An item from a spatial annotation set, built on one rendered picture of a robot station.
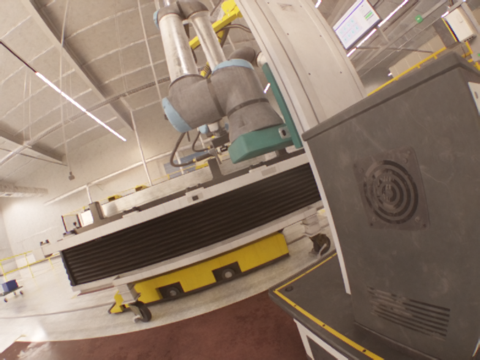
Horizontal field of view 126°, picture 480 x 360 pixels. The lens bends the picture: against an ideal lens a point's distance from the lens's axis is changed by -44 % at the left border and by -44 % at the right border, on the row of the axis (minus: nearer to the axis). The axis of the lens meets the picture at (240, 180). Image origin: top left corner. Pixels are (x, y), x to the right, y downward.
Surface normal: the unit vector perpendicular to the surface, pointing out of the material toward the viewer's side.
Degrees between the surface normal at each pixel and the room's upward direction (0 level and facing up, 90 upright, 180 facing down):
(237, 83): 90
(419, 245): 90
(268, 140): 90
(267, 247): 90
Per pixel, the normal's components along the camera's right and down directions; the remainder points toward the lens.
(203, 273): 0.15, -0.07
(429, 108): -0.90, 0.32
